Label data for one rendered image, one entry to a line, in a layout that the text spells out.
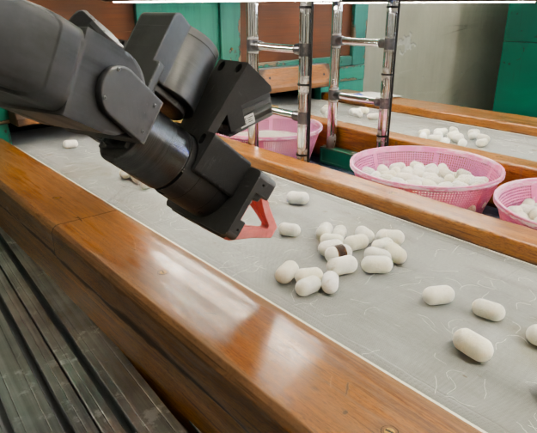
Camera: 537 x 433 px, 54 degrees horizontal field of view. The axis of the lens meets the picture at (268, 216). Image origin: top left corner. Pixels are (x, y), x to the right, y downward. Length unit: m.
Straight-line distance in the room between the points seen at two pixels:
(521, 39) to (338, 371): 3.21
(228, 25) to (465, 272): 1.08
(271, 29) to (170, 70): 1.24
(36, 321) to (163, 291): 0.22
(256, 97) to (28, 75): 0.21
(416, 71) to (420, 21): 0.29
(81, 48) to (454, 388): 0.38
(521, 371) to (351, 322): 0.15
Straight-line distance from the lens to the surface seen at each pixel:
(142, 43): 0.45
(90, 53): 0.36
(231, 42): 1.57
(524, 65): 3.53
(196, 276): 0.57
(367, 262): 0.62
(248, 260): 0.65
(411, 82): 3.44
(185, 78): 0.44
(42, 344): 0.68
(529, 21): 3.53
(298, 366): 0.44
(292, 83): 1.65
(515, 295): 0.64
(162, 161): 0.43
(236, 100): 0.46
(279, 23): 1.69
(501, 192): 0.90
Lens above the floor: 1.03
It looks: 22 degrees down
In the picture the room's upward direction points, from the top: straight up
